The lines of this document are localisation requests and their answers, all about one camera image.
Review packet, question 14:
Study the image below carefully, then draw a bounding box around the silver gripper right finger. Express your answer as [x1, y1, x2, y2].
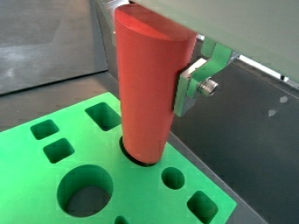
[172, 38, 239, 116]

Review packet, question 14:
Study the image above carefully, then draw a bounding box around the red oval peg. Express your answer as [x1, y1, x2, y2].
[115, 3, 196, 165]

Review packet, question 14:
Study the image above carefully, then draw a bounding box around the green shape board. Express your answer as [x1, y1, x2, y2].
[0, 93, 236, 224]

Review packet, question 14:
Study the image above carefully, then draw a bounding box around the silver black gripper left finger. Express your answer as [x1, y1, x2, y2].
[101, 0, 129, 44]

